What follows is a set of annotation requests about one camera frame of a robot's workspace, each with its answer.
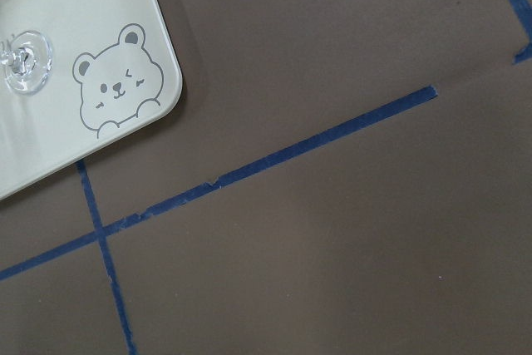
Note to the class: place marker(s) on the cream bear tray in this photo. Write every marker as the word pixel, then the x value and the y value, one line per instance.
pixel 114 71

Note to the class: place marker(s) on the clear wine glass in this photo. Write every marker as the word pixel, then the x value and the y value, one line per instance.
pixel 26 62

